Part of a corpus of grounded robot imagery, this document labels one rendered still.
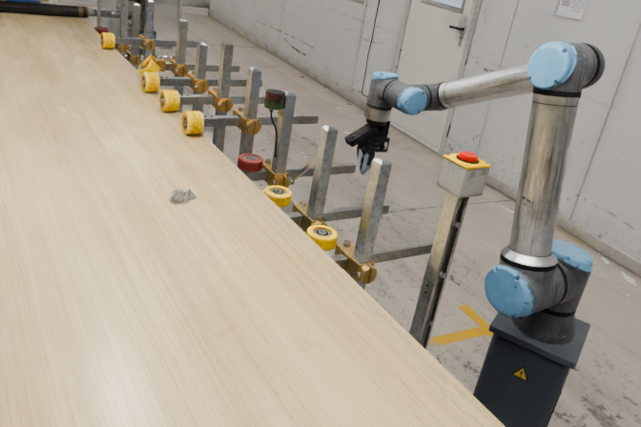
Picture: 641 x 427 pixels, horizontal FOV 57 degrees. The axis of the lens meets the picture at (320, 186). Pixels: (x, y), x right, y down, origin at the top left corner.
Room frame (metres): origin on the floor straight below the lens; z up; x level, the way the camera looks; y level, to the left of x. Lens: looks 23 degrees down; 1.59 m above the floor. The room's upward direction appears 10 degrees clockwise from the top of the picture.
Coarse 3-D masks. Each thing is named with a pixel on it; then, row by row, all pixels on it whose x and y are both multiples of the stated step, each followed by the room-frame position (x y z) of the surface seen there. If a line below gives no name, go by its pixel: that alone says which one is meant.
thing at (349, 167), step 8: (288, 168) 1.85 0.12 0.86; (296, 168) 1.86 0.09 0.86; (312, 168) 1.88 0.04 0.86; (336, 168) 1.94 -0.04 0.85; (344, 168) 1.96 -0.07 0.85; (352, 168) 1.98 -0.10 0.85; (248, 176) 1.75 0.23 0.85; (256, 176) 1.76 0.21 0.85; (264, 176) 1.78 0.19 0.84; (288, 176) 1.83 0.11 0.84
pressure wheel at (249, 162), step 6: (240, 156) 1.76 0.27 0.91; (246, 156) 1.77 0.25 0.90; (252, 156) 1.76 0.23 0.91; (258, 156) 1.78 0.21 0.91; (240, 162) 1.73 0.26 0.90; (246, 162) 1.73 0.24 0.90; (252, 162) 1.73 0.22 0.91; (258, 162) 1.74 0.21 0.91; (240, 168) 1.73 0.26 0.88; (246, 168) 1.73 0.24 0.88; (252, 168) 1.73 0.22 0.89; (258, 168) 1.74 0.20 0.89
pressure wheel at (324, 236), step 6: (312, 228) 1.35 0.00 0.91; (318, 228) 1.36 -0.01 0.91; (324, 228) 1.36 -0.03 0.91; (330, 228) 1.36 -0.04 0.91; (312, 234) 1.31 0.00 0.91; (318, 234) 1.32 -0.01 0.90; (324, 234) 1.33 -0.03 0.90; (330, 234) 1.33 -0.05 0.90; (336, 234) 1.33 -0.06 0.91; (318, 240) 1.30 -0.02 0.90; (324, 240) 1.30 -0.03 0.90; (330, 240) 1.30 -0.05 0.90; (336, 240) 1.32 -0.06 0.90; (324, 246) 1.30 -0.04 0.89; (330, 246) 1.31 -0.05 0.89
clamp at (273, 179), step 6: (264, 162) 1.84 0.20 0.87; (264, 168) 1.80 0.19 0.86; (270, 168) 1.79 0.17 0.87; (270, 174) 1.77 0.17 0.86; (276, 174) 1.75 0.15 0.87; (282, 174) 1.76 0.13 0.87; (264, 180) 1.80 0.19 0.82; (270, 180) 1.76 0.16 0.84; (276, 180) 1.74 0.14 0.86; (282, 180) 1.74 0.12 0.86; (288, 180) 1.75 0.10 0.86; (282, 186) 1.74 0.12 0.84; (288, 186) 1.75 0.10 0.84
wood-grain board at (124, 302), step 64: (0, 64) 2.35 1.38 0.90; (64, 64) 2.51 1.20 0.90; (128, 64) 2.70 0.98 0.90; (0, 128) 1.67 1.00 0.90; (64, 128) 1.76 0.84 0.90; (128, 128) 1.86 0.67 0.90; (0, 192) 1.27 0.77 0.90; (64, 192) 1.33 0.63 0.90; (128, 192) 1.39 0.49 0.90; (192, 192) 1.45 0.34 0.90; (256, 192) 1.52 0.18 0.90; (0, 256) 1.00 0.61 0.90; (64, 256) 1.04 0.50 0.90; (128, 256) 1.08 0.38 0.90; (192, 256) 1.12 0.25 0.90; (256, 256) 1.17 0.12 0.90; (320, 256) 1.22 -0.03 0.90; (0, 320) 0.81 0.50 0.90; (64, 320) 0.84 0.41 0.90; (128, 320) 0.87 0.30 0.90; (192, 320) 0.90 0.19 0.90; (256, 320) 0.94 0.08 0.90; (320, 320) 0.97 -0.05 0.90; (384, 320) 1.01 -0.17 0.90; (0, 384) 0.67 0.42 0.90; (64, 384) 0.70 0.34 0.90; (128, 384) 0.72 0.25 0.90; (192, 384) 0.74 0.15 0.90; (256, 384) 0.77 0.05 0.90; (320, 384) 0.79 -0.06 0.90; (384, 384) 0.82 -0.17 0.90; (448, 384) 0.85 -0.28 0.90
